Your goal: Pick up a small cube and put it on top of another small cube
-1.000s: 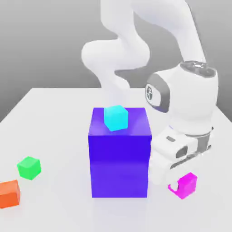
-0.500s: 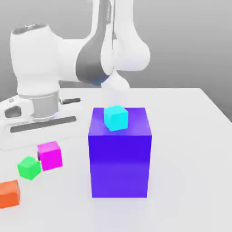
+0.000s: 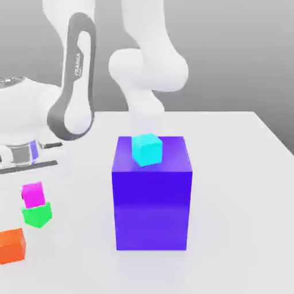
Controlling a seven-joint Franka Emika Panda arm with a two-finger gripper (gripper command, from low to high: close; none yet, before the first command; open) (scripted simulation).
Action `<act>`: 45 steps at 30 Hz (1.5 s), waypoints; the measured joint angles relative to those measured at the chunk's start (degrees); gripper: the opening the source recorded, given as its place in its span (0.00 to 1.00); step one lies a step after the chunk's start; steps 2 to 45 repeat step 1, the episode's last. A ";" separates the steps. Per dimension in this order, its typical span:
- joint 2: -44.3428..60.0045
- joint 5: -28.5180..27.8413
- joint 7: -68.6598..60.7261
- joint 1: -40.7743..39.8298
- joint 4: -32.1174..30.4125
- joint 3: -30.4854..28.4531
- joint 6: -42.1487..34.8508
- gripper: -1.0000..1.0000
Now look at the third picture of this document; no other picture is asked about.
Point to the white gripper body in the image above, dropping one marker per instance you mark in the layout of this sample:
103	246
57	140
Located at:
27	171

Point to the small magenta cube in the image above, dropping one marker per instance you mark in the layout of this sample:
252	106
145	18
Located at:
34	195

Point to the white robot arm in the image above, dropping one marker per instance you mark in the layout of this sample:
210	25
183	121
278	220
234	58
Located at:
151	69

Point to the small green cube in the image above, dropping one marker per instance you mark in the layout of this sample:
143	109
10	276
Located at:
38	217

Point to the small orange cube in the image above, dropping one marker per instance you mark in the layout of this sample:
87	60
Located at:
11	247

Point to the small cyan cube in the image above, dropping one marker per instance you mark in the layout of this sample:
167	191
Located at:
148	150

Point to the large blue box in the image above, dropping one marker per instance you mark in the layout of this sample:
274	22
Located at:
151	206

